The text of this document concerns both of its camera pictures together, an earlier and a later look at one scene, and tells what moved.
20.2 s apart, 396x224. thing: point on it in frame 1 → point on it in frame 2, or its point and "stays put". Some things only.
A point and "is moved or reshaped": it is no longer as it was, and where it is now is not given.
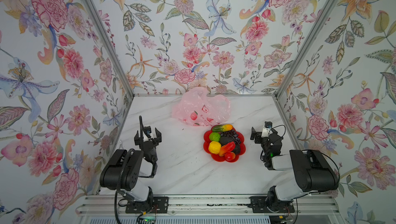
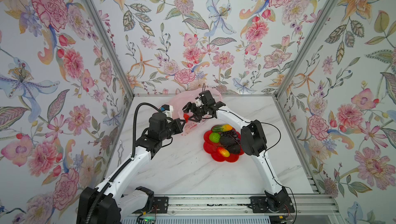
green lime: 215,137 stays put
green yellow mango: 222,128 stays put
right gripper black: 253,133 → 190,105
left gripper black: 157,140 → 175,122
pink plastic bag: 198,109 is moved or reshaped
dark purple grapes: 233,134 stays put
